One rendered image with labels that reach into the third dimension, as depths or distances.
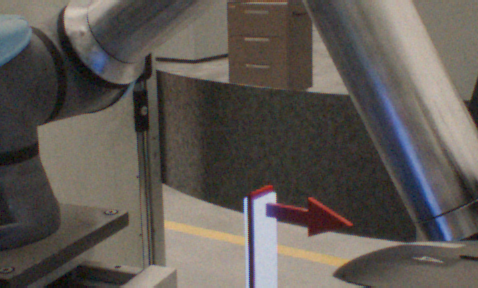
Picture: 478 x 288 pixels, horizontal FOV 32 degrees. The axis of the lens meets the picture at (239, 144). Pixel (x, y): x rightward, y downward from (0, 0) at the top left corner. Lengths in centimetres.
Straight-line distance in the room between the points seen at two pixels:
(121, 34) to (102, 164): 160
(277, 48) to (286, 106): 482
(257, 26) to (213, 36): 318
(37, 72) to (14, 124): 6
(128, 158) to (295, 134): 55
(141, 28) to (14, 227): 25
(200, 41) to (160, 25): 929
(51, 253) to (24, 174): 9
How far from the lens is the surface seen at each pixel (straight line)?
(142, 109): 256
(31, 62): 91
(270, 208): 50
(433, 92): 62
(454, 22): 681
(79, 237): 91
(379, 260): 42
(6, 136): 89
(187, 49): 1015
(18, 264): 85
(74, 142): 240
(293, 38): 718
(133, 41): 91
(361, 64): 62
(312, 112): 231
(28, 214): 90
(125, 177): 257
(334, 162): 231
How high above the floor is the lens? 134
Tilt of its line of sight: 13 degrees down
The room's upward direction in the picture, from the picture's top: 1 degrees counter-clockwise
